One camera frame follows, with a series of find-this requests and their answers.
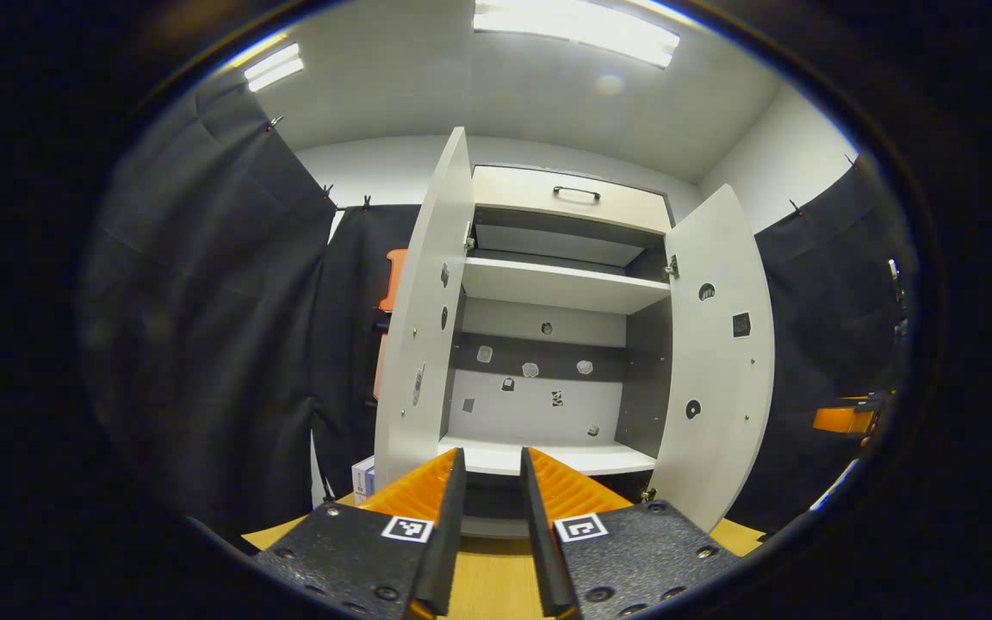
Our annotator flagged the black backdrop cloth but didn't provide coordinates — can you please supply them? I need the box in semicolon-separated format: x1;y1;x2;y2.
78;77;915;535

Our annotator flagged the beige door with headphone sticker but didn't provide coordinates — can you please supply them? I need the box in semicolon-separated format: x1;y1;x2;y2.
649;183;777;535

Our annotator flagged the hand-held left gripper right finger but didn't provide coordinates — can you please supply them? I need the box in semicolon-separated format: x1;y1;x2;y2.
519;446;742;620

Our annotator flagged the small ceiling light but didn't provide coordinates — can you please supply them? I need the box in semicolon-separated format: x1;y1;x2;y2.
244;43;306;94

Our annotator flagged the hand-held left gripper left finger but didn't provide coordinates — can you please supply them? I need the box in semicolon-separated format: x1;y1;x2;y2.
251;446;468;620

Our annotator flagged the beige double-door shoe cabinet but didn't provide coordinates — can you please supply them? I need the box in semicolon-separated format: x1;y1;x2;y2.
440;164;678;539

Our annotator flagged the white cardboard box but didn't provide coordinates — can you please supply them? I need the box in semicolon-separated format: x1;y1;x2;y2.
351;455;376;505

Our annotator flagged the beige door with camera sticker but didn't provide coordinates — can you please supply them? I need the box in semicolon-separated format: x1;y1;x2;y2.
373;127;475;509

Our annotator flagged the white cabinet shelf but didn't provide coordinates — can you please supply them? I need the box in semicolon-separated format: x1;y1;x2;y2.
462;256;672;315
437;435;659;477

